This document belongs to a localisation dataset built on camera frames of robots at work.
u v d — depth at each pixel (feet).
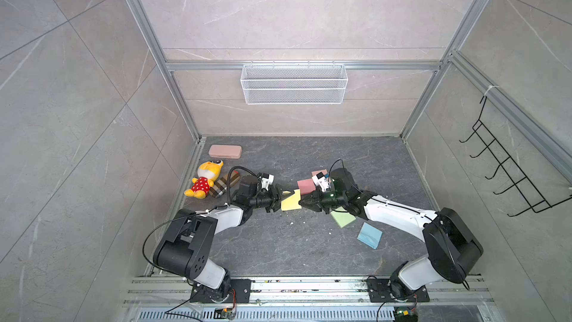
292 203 2.69
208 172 3.18
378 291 2.39
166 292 2.45
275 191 2.57
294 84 3.31
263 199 2.52
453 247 1.43
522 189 2.08
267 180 2.77
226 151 3.66
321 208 2.44
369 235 2.76
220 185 3.17
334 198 2.35
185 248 1.46
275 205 2.57
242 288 2.40
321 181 2.62
